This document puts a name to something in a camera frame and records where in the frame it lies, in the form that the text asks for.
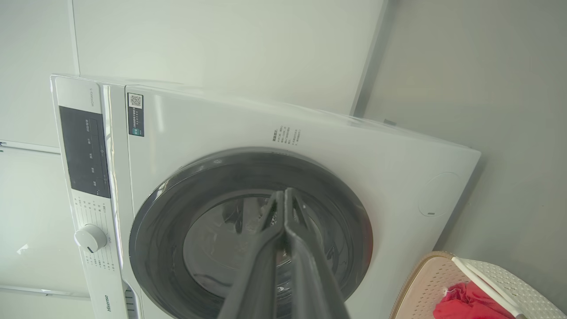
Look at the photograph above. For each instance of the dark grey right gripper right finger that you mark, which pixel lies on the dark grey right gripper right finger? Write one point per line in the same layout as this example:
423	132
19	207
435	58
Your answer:
310	274

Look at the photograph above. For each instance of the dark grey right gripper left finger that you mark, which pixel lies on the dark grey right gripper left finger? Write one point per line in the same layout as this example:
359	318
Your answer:
257	274

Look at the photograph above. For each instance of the beige perforated plastic laundry basket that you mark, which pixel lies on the beige perforated plastic laundry basket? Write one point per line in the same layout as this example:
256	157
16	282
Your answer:
425	288

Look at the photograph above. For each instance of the round dark washing machine door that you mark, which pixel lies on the round dark washing machine door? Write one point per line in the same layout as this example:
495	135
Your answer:
164	230

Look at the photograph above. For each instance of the round white filter cover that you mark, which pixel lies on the round white filter cover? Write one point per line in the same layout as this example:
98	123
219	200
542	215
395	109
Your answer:
439	195

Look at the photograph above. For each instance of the white front-load washing machine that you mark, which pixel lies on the white front-load washing machine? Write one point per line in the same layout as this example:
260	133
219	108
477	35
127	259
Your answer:
212	128

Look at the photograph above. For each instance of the red and white garment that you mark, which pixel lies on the red and white garment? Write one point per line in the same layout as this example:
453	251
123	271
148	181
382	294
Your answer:
465	303

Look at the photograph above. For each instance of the white washing machine dial knob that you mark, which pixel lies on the white washing machine dial knob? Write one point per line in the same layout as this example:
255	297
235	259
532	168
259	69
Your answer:
90	238

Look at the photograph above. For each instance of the dark label sticker with QR code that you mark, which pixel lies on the dark label sticker with QR code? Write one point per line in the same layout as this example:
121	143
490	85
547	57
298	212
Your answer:
136	117

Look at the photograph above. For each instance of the black washing machine display panel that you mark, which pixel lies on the black washing machine display panel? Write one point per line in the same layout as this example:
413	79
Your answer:
84	150

